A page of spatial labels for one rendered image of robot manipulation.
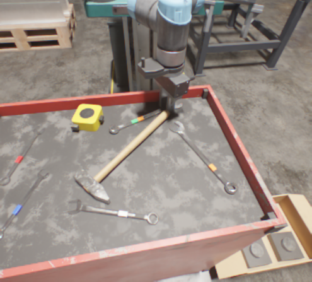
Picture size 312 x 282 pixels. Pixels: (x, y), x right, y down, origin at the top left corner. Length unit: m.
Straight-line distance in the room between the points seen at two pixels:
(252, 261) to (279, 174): 0.75
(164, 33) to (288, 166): 1.61
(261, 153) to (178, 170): 1.40
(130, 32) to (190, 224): 1.12
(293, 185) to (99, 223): 1.55
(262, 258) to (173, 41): 1.16
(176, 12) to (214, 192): 0.42
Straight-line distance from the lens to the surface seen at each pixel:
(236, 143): 0.59
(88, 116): 0.63
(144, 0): 0.57
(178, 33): 0.50
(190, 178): 0.53
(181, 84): 0.55
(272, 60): 2.89
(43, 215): 0.55
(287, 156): 1.98
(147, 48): 1.44
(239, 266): 1.23
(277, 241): 1.41
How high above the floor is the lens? 1.37
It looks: 49 degrees down
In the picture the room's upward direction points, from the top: 2 degrees clockwise
